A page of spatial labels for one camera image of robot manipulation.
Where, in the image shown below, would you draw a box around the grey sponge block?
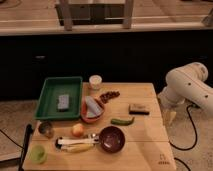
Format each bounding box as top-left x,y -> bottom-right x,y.
57,94 -> 70,111

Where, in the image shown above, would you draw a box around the grey folded cloth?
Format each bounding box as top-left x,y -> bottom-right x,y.
85,96 -> 103,118

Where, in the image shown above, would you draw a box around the white handled utensil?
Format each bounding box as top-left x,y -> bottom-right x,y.
56,138 -> 98,145

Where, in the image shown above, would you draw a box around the black whiteboard eraser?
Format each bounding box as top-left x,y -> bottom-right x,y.
129,104 -> 149,115

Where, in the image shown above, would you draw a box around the wooden chair legs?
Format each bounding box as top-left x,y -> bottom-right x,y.
55,0 -> 134,31

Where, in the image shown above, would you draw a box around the green plastic tray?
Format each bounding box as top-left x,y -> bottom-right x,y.
35,76 -> 82,120

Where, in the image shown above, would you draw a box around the black bar left of table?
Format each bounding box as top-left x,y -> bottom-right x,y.
18,124 -> 33,171

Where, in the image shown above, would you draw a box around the white cup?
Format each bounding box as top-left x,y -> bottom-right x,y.
89,75 -> 102,90

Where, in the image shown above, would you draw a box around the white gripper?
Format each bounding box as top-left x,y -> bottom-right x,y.
159,97 -> 176,126

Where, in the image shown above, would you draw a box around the green chili pepper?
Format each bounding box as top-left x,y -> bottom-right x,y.
111,117 -> 135,126

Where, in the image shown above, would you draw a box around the light green cup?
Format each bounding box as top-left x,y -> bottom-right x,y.
29,145 -> 47,164

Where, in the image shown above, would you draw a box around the small metal cup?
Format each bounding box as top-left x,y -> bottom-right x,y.
38,121 -> 54,138

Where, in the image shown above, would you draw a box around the metal spoon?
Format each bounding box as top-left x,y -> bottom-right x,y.
86,133 -> 99,138

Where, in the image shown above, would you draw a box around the red grape bunch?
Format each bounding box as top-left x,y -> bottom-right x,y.
100,91 -> 120,104

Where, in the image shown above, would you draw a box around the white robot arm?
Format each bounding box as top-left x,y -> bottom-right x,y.
157,62 -> 213,126

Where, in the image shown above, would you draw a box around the purple bowl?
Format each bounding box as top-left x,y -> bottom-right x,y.
99,126 -> 125,153

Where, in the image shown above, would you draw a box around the yellow apple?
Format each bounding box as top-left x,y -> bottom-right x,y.
71,123 -> 84,137

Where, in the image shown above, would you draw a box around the orange bowl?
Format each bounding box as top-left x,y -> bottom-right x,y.
81,99 -> 105,124

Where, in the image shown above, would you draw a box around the black cable right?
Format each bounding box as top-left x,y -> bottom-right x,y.
169,104 -> 199,171

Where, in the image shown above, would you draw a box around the yellow banana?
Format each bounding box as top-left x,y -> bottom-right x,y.
62,144 -> 94,153

